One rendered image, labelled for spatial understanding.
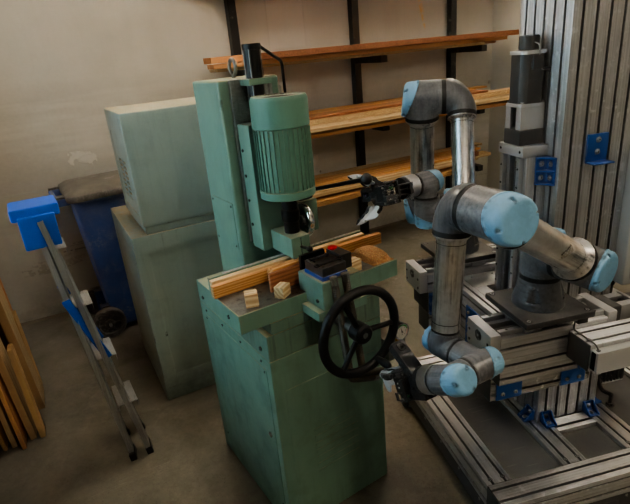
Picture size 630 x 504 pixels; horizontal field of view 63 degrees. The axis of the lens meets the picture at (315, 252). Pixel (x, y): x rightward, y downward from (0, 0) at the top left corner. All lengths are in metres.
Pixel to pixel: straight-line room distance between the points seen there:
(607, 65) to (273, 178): 1.02
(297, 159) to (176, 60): 2.41
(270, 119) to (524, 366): 1.05
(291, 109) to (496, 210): 0.67
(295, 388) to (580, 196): 1.09
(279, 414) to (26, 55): 2.77
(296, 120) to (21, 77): 2.48
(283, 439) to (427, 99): 1.22
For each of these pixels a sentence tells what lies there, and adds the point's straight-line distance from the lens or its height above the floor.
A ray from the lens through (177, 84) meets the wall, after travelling 3.87.
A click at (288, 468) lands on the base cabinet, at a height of 0.29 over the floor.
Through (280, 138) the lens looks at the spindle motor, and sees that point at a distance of 1.53.
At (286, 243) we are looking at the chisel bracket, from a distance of 1.67.
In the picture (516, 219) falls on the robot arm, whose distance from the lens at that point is 1.18.
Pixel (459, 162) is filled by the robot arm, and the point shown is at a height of 1.20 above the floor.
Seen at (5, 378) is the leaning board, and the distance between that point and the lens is 2.72.
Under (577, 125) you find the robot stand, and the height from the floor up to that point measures 1.31.
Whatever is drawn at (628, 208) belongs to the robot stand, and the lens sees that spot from 1.93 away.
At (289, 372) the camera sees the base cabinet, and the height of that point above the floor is 0.65.
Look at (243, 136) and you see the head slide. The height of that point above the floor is 1.35.
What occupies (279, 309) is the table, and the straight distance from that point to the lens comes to 1.55.
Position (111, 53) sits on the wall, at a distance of 3.79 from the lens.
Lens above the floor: 1.59
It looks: 21 degrees down
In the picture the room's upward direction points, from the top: 5 degrees counter-clockwise
